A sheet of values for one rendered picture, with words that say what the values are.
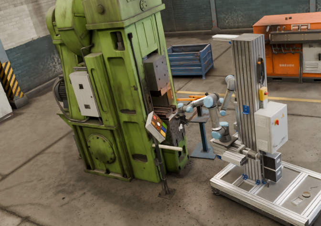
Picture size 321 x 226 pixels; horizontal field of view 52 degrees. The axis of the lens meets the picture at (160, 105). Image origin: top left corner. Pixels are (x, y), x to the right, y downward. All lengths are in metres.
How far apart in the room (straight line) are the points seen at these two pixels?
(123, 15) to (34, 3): 6.68
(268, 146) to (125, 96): 1.91
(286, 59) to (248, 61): 4.02
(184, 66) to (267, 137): 4.96
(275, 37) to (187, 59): 2.26
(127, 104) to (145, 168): 1.01
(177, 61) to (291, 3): 4.58
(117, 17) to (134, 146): 1.88
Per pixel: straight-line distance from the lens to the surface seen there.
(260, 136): 3.85
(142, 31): 4.32
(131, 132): 4.69
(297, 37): 7.21
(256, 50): 3.59
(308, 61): 7.48
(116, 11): 3.94
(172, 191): 4.70
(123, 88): 4.38
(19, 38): 10.03
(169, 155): 4.87
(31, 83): 10.22
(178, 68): 8.49
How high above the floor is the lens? 2.96
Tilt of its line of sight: 24 degrees down
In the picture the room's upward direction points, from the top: 12 degrees counter-clockwise
